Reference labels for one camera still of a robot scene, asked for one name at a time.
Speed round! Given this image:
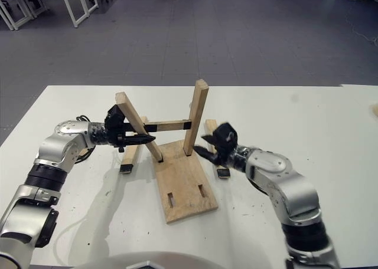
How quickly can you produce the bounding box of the wooden leg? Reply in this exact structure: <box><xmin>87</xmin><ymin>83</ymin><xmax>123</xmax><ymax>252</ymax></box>
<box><xmin>115</xmin><ymin>92</ymin><xmax>165</xmax><ymax>164</ymax></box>
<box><xmin>183</xmin><ymin>79</ymin><xmax>210</xmax><ymax>158</ymax></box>

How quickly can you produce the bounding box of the white floor cable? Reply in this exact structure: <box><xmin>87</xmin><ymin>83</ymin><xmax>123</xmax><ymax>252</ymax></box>
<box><xmin>344</xmin><ymin>14</ymin><xmax>378</xmax><ymax>47</ymax></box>

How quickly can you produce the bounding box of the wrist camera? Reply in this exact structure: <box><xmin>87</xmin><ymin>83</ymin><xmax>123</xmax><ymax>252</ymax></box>
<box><xmin>212</xmin><ymin>122</ymin><xmax>239</xmax><ymax>152</ymax></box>
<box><xmin>104</xmin><ymin>104</ymin><xmax>125</xmax><ymax>132</ymax></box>

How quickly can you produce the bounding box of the white desk frame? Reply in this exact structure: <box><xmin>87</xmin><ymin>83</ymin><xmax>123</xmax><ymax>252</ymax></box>
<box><xmin>0</xmin><ymin>0</ymin><xmax>48</xmax><ymax>31</ymax></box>
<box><xmin>58</xmin><ymin>0</ymin><xmax>100</xmax><ymax>28</ymax></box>

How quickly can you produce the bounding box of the wooden cross bar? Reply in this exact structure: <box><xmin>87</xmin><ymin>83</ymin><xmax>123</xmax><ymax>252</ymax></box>
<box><xmin>144</xmin><ymin>119</ymin><xmax>193</xmax><ymax>134</ymax></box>

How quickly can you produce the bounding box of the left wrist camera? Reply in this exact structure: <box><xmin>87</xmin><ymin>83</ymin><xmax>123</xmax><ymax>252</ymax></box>
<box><xmin>104</xmin><ymin>104</ymin><xmax>125</xmax><ymax>132</ymax></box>

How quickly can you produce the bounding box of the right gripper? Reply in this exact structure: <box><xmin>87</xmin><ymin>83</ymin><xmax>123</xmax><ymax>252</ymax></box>
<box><xmin>193</xmin><ymin>134</ymin><xmax>249</xmax><ymax>173</ymax></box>

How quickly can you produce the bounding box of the black cable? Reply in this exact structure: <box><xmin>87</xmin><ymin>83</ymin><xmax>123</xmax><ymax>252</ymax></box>
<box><xmin>73</xmin><ymin>114</ymin><xmax>96</xmax><ymax>165</ymax></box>

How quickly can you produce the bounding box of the wooden seat board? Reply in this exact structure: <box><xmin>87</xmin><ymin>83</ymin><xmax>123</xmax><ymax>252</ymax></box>
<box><xmin>153</xmin><ymin>140</ymin><xmax>220</xmax><ymax>225</ymax></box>

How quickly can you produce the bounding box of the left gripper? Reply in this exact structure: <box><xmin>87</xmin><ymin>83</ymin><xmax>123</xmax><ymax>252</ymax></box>
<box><xmin>87</xmin><ymin>121</ymin><xmax>156</xmax><ymax>153</ymax></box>

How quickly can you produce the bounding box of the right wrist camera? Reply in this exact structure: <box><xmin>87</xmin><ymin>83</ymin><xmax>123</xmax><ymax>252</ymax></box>
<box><xmin>212</xmin><ymin>122</ymin><xmax>239</xmax><ymax>152</ymax></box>

